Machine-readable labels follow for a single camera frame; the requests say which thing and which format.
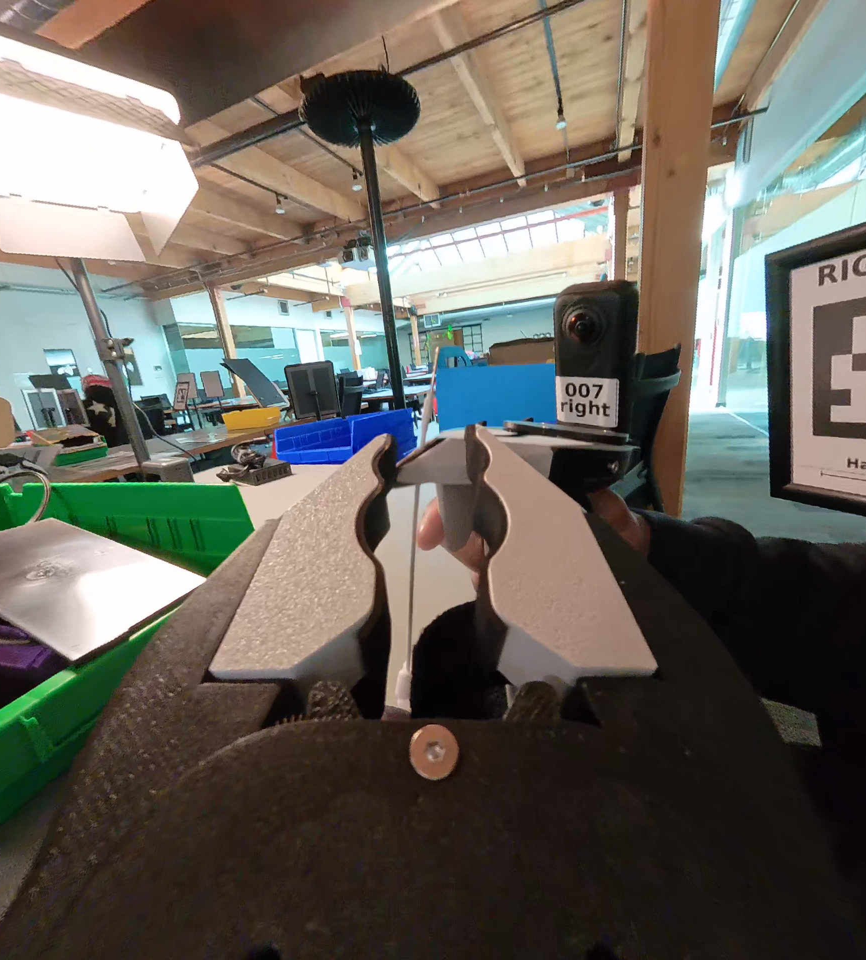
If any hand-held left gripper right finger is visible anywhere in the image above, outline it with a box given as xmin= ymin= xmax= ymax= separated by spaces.
xmin=465 ymin=424 xmax=661 ymax=714

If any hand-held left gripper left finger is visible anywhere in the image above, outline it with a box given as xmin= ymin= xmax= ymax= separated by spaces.
xmin=208 ymin=433 xmax=397 ymax=714

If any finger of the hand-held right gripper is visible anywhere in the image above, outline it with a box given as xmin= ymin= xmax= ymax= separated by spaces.
xmin=487 ymin=431 xmax=558 ymax=481
xmin=395 ymin=429 xmax=477 ymax=552

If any white plastic stick tool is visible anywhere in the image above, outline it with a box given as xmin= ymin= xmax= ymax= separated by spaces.
xmin=394 ymin=345 xmax=442 ymax=717

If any green plastic bin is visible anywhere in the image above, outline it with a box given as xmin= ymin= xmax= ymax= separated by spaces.
xmin=0 ymin=480 xmax=256 ymax=864

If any person's right forearm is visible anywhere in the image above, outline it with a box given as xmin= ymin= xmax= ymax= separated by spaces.
xmin=628 ymin=510 xmax=866 ymax=751

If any person's right hand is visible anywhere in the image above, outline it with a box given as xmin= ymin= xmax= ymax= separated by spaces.
xmin=416 ymin=489 xmax=652 ymax=595

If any blue plastic tote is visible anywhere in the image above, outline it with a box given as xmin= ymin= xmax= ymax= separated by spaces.
xmin=433 ymin=346 xmax=558 ymax=432

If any cardboard box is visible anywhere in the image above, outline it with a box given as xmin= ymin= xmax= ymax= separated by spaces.
xmin=487 ymin=339 xmax=556 ymax=366

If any black computer monitor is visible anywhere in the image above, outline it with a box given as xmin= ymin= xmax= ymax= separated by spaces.
xmin=283 ymin=360 xmax=342 ymax=420

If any black floor lamp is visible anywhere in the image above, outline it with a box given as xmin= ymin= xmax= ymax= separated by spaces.
xmin=299 ymin=71 xmax=421 ymax=412

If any tilted black board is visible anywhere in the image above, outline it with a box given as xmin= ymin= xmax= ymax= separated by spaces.
xmin=221 ymin=357 xmax=289 ymax=410

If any black flat sheet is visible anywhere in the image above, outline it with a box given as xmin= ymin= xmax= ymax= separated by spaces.
xmin=0 ymin=517 xmax=208 ymax=663

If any black framed marker sign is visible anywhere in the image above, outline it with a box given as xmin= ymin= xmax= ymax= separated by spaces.
xmin=765 ymin=208 xmax=866 ymax=519

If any black board on easel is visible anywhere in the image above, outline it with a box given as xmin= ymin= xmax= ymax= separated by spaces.
xmin=0 ymin=0 xmax=472 ymax=265

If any slim wooden post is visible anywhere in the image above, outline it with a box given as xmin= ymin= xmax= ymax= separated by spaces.
xmin=613 ymin=187 xmax=633 ymax=282

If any wooden support post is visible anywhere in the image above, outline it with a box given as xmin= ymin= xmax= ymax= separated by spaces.
xmin=639 ymin=0 xmax=721 ymax=515

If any thin black cable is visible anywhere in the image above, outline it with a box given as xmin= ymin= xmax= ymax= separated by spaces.
xmin=0 ymin=461 xmax=52 ymax=526

